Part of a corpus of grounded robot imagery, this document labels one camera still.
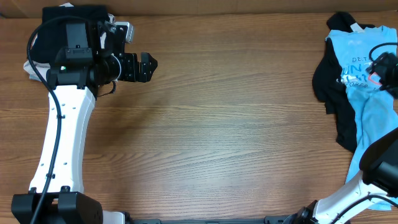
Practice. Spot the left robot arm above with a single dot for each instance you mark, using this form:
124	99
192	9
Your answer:
73	57

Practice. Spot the black t-shirt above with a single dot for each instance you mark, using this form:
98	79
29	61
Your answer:
329	90

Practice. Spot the folded black garment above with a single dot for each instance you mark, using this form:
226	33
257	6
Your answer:
51	38

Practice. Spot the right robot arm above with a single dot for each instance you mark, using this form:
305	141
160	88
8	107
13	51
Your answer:
376	180

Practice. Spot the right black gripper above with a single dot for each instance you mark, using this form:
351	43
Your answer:
380	66

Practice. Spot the light blue printed t-shirt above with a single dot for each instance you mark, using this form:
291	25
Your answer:
374	115

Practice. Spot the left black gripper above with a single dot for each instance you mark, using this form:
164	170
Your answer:
145	72

